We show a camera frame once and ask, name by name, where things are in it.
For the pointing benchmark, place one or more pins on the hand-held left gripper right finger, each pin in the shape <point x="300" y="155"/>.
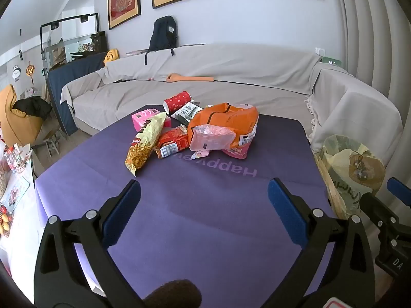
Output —
<point x="285" y="211"/>

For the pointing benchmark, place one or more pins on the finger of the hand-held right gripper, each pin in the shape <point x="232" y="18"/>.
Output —
<point x="399" y="190"/>
<point x="374" y="205"/>

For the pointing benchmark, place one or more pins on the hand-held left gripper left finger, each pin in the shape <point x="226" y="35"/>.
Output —
<point x="120" y="211"/>

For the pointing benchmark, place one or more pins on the waste bin with pale bag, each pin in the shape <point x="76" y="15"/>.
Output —
<point x="346" y="163"/>

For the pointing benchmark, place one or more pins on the yellow snack bag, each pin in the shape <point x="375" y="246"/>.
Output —
<point x="144" y="144"/>

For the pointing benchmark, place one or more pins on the red snack packet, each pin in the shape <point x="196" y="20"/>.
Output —
<point x="171" y="141"/>

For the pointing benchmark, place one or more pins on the orange plastic bag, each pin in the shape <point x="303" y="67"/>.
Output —
<point x="224" y="118"/>

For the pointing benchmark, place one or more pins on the red paper cup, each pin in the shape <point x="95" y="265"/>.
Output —
<point x="176" y="101"/>

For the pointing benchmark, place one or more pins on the purple printed tablecloth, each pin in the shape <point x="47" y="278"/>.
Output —
<point x="192" y="215"/>

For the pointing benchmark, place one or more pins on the flat pink packet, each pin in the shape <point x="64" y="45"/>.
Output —
<point x="237" y="153"/>

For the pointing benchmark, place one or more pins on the pink box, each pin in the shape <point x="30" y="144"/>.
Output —
<point x="141" y="118"/>

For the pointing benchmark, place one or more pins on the small wooden stool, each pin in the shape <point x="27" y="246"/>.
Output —
<point x="51" y="141"/>

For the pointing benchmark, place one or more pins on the dark brown fuzzy cloth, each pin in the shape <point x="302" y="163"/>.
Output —
<point x="173" y="295"/>

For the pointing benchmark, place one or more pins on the clear pink plastic wrapper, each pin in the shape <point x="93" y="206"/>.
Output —
<point x="208" y="138"/>

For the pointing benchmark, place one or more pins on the patterned tray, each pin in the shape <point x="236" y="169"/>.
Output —
<point x="14" y="195"/>

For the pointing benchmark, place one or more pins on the plate of fruit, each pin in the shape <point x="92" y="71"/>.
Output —
<point x="4" y="221"/>

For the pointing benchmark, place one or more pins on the red and white patterned packet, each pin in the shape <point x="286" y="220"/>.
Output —
<point x="14" y="160"/>

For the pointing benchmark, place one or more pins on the green and white packet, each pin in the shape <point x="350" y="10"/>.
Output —
<point x="186" y="112"/>

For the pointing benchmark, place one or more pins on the black jacket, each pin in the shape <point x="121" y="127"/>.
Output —
<point x="32" y="107"/>

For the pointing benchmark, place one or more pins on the dark blue sofa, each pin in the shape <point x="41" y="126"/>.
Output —
<point x="64" y="80"/>

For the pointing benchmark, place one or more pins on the green digital clock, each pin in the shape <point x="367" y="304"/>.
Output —
<point x="330" y="61"/>

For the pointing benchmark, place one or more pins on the grey covered sofa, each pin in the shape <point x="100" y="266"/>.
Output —
<point x="240" y="70"/>

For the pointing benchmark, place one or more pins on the pale pleated curtain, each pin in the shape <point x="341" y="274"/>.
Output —
<point x="369" y="38"/>

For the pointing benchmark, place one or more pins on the yellow bean bag chair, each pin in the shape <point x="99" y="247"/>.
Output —
<point x="9" y="102"/>

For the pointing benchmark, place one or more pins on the yellow plush toy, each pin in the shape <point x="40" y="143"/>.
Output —
<point x="110" y="56"/>

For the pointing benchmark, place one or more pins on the glass fish tank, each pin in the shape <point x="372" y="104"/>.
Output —
<point x="77" y="43"/>

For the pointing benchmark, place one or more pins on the dark backpack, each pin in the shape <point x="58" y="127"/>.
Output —
<point x="163" y="33"/>

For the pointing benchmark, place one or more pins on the narrow red framed picture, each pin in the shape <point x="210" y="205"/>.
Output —
<point x="123" y="0"/>

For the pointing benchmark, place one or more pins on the white wall socket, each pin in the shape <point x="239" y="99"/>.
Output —
<point x="319" y="51"/>

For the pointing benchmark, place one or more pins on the round orange wall ornament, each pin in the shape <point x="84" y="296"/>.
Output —
<point x="30" y="70"/>

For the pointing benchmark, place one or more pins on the round white wall ornament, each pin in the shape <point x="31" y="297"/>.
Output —
<point x="16" y="73"/>

